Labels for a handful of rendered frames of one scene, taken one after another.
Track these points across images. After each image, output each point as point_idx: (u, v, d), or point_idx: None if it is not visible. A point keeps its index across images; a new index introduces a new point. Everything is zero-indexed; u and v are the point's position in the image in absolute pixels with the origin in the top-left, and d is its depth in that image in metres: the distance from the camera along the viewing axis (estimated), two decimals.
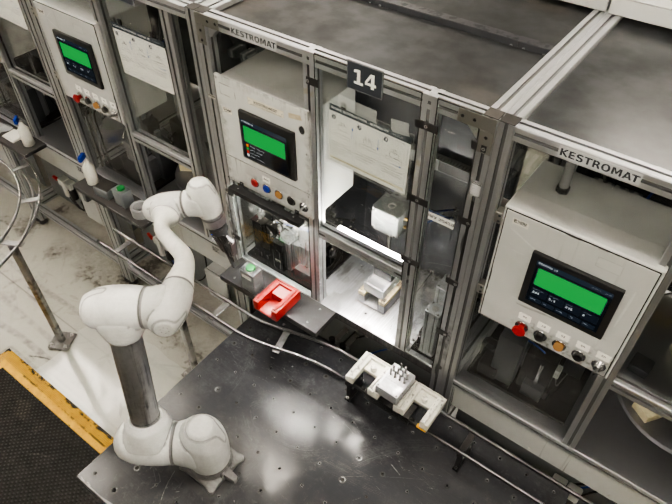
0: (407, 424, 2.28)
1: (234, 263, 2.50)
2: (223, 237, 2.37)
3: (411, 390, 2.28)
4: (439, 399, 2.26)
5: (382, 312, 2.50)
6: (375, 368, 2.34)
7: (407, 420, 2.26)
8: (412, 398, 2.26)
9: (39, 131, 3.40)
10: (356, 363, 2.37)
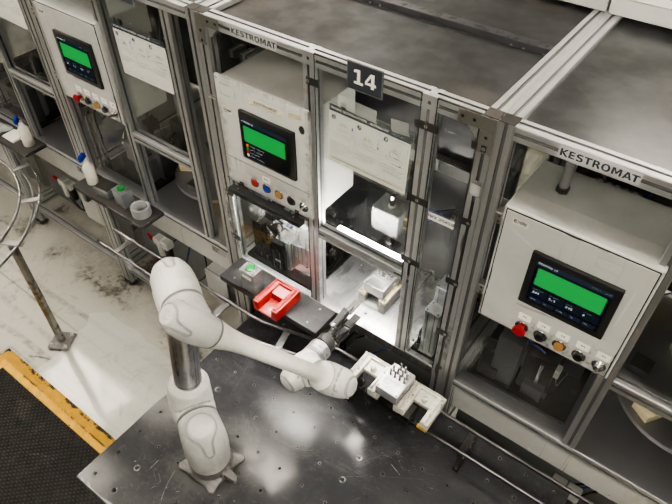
0: (407, 424, 2.28)
1: (355, 317, 2.42)
2: None
3: (411, 390, 2.28)
4: (439, 399, 2.26)
5: (382, 312, 2.50)
6: (375, 368, 2.34)
7: (407, 420, 2.26)
8: (412, 398, 2.26)
9: (39, 131, 3.40)
10: (356, 363, 2.37)
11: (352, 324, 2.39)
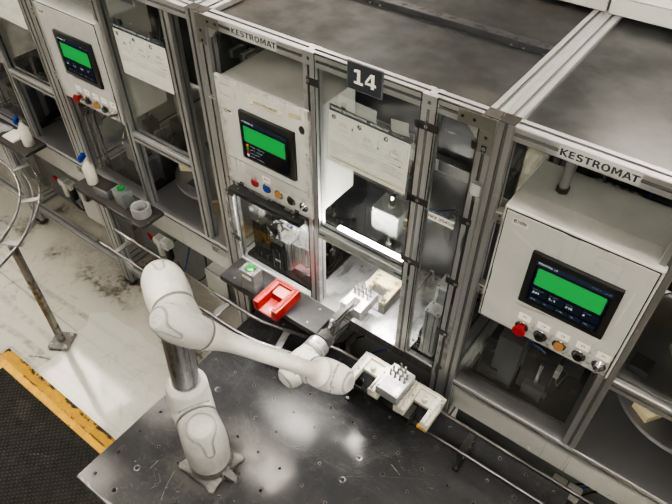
0: (407, 424, 2.28)
1: None
2: None
3: (411, 390, 2.28)
4: (439, 399, 2.26)
5: (382, 312, 2.50)
6: (375, 368, 2.34)
7: (407, 420, 2.26)
8: (412, 398, 2.26)
9: (39, 131, 3.40)
10: (356, 363, 2.37)
11: (352, 316, 2.37)
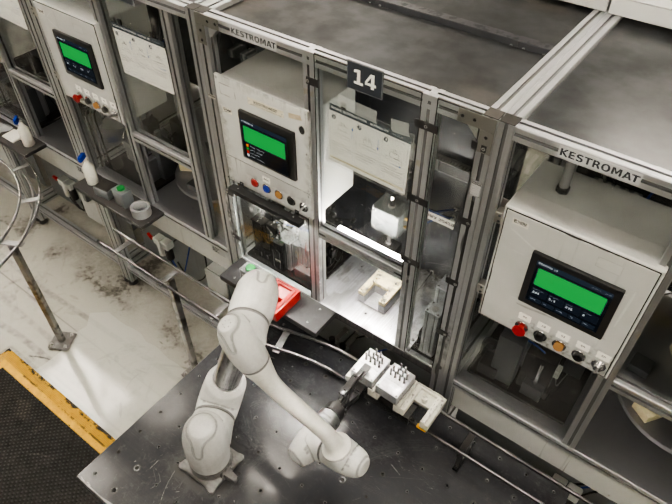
0: (407, 424, 2.28)
1: None
2: None
3: (411, 390, 2.28)
4: (439, 399, 2.26)
5: (382, 312, 2.50)
6: None
7: (407, 420, 2.26)
8: (412, 398, 2.26)
9: (39, 131, 3.40)
10: (356, 363, 2.37)
11: (362, 388, 2.31)
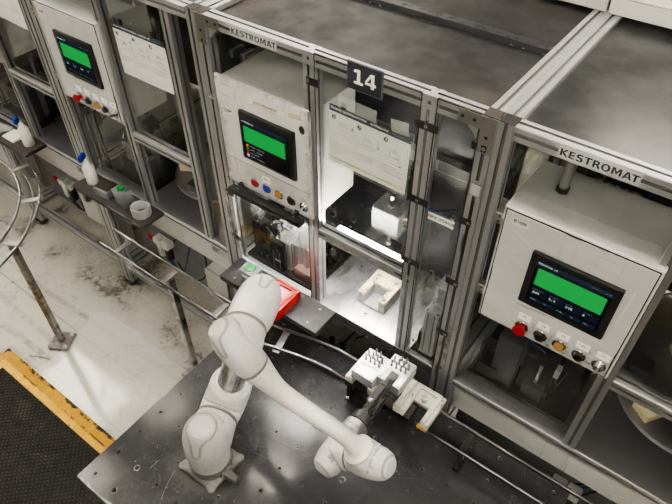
0: (407, 424, 2.28)
1: None
2: None
3: (411, 390, 2.28)
4: (439, 399, 2.26)
5: (382, 312, 2.50)
6: None
7: (407, 420, 2.26)
8: (412, 398, 2.26)
9: (39, 131, 3.40)
10: (356, 363, 2.37)
11: (389, 392, 2.21)
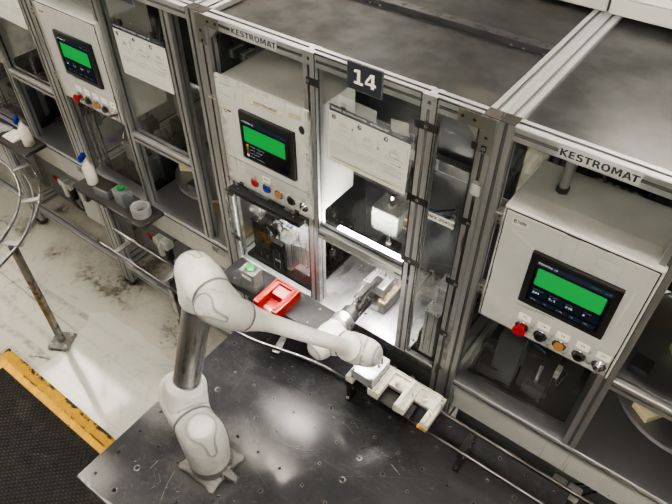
0: (407, 424, 2.28)
1: None
2: None
3: (411, 390, 2.28)
4: (439, 399, 2.26)
5: (382, 312, 2.50)
6: None
7: (407, 420, 2.26)
8: (412, 398, 2.26)
9: (39, 131, 3.40)
10: None
11: (375, 294, 2.47)
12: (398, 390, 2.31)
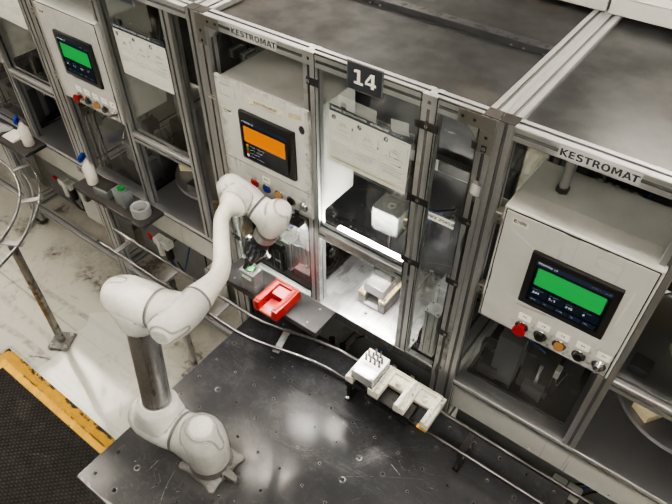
0: (407, 424, 2.28)
1: (247, 265, 2.47)
2: (262, 250, 2.33)
3: (411, 390, 2.28)
4: (439, 399, 2.26)
5: (382, 312, 2.50)
6: None
7: (407, 420, 2.26)
8: (412, 398, 2.26)
9: (39, 131, 3.40)
10: (356, 363, 2.37)
11: None
12: (398, 390, 2.31)
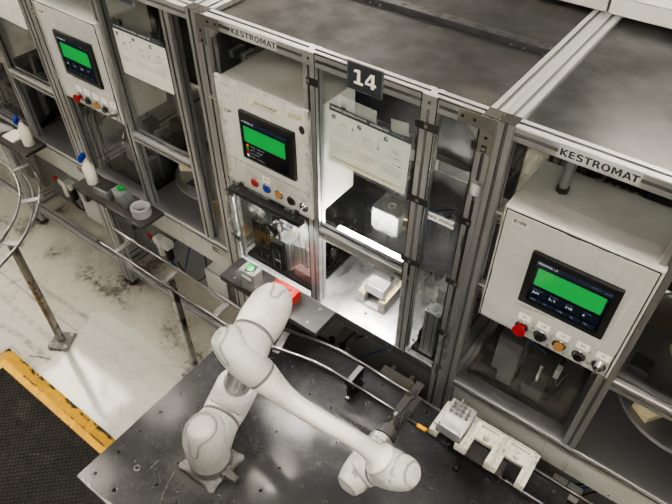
0: (497, 482, 2.12)
1: (416, 398, 2.14)
2: None
3: (501, 445, 2.13)
4: (533, 455, 2.10)
5: (382, 312, 2.50)
6: None
7: (498, 478, 2.10)
8: (503, 454, 2.10)
9: (39, 131, 3.40)
10: (439, 414, 2.21)
11: (413, 407, 2.12)
12: (486, 444, 2.15)
